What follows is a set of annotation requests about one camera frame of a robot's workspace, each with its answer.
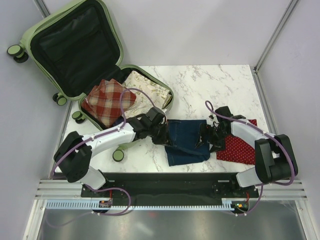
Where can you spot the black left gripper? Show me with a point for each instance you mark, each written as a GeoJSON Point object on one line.
{"type": "Point", "coordinates": [162, 140]}

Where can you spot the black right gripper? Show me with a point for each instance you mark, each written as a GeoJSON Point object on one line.
{"type": "Point", "coordinates": [218, 145]}

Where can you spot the blue denim jeans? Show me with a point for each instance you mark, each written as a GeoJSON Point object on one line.
{"type": "Point", "coordinates": [182, 148]}

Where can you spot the red polka dot cloth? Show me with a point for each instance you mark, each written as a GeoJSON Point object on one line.
{"type": "Point", "coordinates": [237, 151]}

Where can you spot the cream printed garment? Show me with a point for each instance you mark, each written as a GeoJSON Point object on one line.
{"type": "Point", "coordinates": [159, 95]}

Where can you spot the red plaid shirt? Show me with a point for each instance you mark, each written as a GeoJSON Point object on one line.
{"type": "Point", "coordinates": [106, 100]}

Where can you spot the purple garment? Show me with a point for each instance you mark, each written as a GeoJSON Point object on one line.
{"type": "Point", "coordinates": [118, 121]}

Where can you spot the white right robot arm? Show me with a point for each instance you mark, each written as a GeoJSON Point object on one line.
{"type": "Point", "coordinates": [275, 159]}

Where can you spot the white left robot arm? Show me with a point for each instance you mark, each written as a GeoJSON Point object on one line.
{"type": "Point", "coordinates": [74, 155]}

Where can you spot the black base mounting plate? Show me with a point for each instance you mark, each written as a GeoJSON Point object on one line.
{"type": "Point", "coordinates": [172, 188]}

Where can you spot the green hard-shell suitcase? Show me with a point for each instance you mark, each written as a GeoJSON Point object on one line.
{"type": "Point", "coordinates": [76, 47]}

